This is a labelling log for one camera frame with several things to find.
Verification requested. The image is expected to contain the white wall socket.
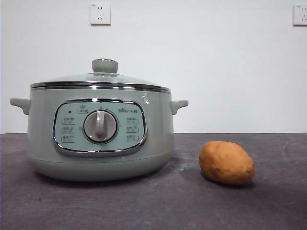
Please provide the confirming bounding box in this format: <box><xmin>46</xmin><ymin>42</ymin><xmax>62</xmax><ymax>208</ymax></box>
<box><xmin>89</xmin><ymin>3</ymin><xmax>112</xmax><ymax>26</ymax></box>
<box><xmin>292</xmin><ymin>4</ymin><xmax>307</xmax><ymax>27</ymax></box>

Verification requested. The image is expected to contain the glass lid with green knob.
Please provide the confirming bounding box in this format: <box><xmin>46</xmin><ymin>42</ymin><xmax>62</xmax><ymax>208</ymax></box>
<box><xmin>30</xmin><ymin>57</ymin><xmax>171</xmax><ymax>93</ymax></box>

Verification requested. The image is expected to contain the sage green electric cooking pot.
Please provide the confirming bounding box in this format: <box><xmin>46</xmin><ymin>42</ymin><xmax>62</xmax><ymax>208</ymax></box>
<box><xmin>9</xmin><ymin>86</ymin><xmax>189</xmax><ymax>182</ymax></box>

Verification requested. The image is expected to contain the brown potato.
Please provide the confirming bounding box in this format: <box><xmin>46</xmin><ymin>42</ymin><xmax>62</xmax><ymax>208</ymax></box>
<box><xmin>198</xmin><ymin>140</ymin><xmax>256</xmax><ymax>185</ymax></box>

